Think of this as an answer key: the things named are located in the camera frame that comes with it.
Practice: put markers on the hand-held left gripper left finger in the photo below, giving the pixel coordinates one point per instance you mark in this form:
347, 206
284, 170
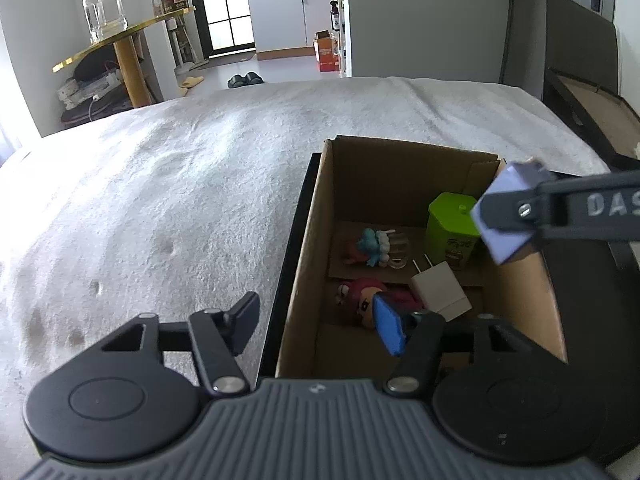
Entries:
245, 317

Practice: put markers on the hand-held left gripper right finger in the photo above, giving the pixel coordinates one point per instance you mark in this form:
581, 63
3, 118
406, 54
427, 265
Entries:
389, 327

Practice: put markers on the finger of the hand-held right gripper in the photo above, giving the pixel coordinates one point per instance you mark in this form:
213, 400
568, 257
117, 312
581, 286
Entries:
515, 210
546, 172

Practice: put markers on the maroon toy figurine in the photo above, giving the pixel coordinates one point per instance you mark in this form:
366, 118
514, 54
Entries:
370, 297

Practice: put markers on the lavender box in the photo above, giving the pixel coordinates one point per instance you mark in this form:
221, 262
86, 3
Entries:
502, 245

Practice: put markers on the white charger plug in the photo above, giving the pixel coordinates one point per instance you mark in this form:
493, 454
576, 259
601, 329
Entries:
442, 292

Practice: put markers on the red and teal toy figurine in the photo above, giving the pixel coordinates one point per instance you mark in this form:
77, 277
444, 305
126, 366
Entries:
372, 250

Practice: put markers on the cardboard box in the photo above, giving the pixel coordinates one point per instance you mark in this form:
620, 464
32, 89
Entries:
380, 185

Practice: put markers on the green lidded canister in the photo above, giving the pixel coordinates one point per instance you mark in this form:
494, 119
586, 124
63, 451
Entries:
452, 225

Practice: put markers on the dark chair with board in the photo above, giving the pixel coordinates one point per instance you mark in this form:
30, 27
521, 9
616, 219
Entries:
580, 45

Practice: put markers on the white fluffy blanket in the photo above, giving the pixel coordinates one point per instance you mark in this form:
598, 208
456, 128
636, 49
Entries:
175, 185

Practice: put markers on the black slipper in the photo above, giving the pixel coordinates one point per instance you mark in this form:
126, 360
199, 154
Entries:
254, 78
236, 81

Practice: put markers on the yellow slipper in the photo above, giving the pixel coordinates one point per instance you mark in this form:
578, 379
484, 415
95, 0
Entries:
191, 85

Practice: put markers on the orange carton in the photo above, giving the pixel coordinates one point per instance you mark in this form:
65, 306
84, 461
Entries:
327, 52

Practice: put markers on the dark bottle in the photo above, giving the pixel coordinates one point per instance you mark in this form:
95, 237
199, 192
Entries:
335, 17

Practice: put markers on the white power strip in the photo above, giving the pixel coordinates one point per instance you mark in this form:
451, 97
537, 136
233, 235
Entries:
87, 90

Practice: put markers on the white stand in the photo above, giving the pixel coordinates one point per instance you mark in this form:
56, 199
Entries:
182, 45

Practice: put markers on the gold round table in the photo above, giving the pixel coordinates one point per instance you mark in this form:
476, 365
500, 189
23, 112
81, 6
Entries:
130, 55

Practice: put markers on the white kitchen cabinet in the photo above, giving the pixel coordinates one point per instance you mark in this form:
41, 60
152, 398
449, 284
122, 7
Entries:
280, 20

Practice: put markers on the black framed glass door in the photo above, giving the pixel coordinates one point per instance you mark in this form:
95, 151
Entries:
227, 5

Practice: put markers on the small clear glass jar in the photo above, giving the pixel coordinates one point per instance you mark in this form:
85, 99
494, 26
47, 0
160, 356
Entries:
91, 20

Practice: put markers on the large clear glass jar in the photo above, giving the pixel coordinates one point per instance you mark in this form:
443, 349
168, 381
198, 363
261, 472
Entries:
111, 10

